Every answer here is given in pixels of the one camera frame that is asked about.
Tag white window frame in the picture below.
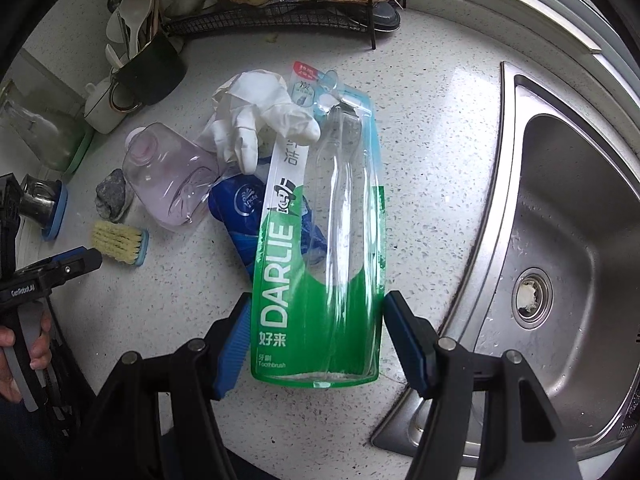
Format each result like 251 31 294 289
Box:
400 0 606 56

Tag dark round lid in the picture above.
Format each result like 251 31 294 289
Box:
372 0 402 33

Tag blue plastic pouch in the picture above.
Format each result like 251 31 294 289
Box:
207 157 331 286

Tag dark utensil cup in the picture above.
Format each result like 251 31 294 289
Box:
111 30 188 111

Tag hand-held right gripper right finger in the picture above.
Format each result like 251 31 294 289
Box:
384 291 586 480

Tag white rubber glove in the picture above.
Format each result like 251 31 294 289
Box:
197 71 321 175

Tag grey stone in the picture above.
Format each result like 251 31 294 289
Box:
95 169 133 223

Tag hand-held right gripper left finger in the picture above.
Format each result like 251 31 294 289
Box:
65 292 253 480

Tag white plastic spoon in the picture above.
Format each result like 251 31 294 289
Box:
117 0 153 56
105 7 126 46

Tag black wire rack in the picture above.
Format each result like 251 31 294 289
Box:
160 0 408 51

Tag glass carafe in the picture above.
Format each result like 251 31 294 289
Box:
0 97 86 171

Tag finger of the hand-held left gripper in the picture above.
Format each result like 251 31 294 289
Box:
15 247 103 291

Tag green tray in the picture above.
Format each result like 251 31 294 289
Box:
60 125 96 176

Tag stainless steel sink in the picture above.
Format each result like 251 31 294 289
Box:
370 60 640 468

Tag clear bottle with pink liquid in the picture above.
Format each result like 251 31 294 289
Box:
122 122 221 231

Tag green toothbrush package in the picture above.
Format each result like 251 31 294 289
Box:
250 60 388 388

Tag white lidded jar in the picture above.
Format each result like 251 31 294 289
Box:
82 77 131 135

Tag person's left hand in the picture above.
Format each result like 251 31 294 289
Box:
0 312 53 403

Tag blue saucer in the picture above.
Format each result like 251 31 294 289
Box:
41 180 69 242

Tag blue scrub brush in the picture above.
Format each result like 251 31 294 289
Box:
91 220 150 267

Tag steel teapot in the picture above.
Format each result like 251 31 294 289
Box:
19 172 63 221

